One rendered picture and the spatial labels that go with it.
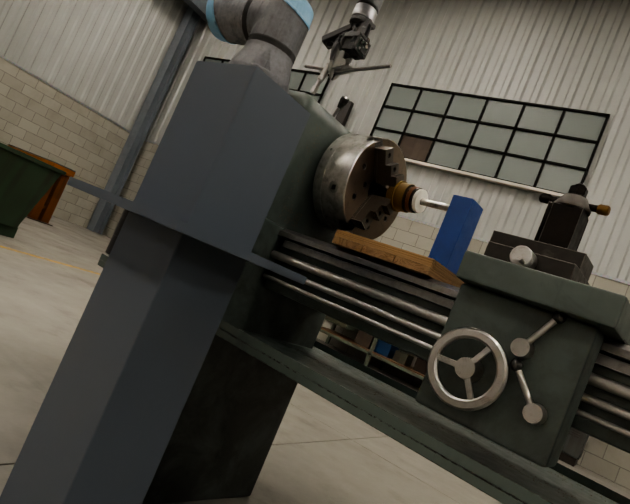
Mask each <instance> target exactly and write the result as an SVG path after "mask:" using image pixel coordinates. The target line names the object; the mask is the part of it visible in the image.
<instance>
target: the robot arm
mask: <svg viewBox="0 0 630 504"><path fill-rule="evenodd" d="M383 1H384V0H358V2H357V4H356V6H355V8H354V10H353V12H352V15H351V19H350V21H349V22H350V24H348V25H346V26H343V27H341V28H339V29H337V30H335V31H332V32H330V33H328V34H326V35H323V36H322V42H323V44H324V45H325V46H326V48H327V49H328V50H330V49H331V54H330V63H329V75H330V79H331V80H332V81H333V80H335V79H337V78H338V77H339V76H340V75H344V74H348V73H350V72H347V73H334V71H335V69H347V68H352V67H351V66H349V64H350V63H351V61H352V58H353V59H354V60H365V58H366V56H367V54H368V52H369V49H370V47H371V45H370V43H369V42H370V39H369V38H368V35H369V33H370V30H375V27H376V26H375V24H373V23H374V21H375V18H376V16H377V14H378V12H379V10H380V8H381V5H382V3H383ZM206 19H207V21H208V26H209V29H210V31H211V32H212V34H213V35H214V36H215V37H216V38H217V39H219V40H220V41H223V42H227V43H229V44H233V45H235V44H239V45H244V47H243V48H242V49H241V50H240V51H239V52H238V53H237V54H236V55H235V56H234V57H233V58H232V59H231V60H230V61H229V64H240V65H251V66H258V67H259V68H260V69H261V70H262V71H263V72H264V73H266V74H267V75H268V76H269V77H270V78H271V79H272V80H273V81H274V82H276V83H277V84H278V85H279V86H280V87H281V88H282V89H283V90H284V91H286V92H287V93H288V94H289V88H288V87H289V83H290V76H291V69H292V66H293V64H294V62H295V60H296V57H297V55H298V53H299V50H300V48H301V46H302V44H303V41H304V39H305V37H306V34H307V32H308V31H309V30H310V25H311V22H312V20H313V10H312V7H311V5H310V4H309V3H308V1H307V0H208V1H207V5H206ZM368 39H369V40H368ZM365 41H366V42H367V43H368V44H367V43H366V42H365ZM365 54H366V55H365Z"/></svg>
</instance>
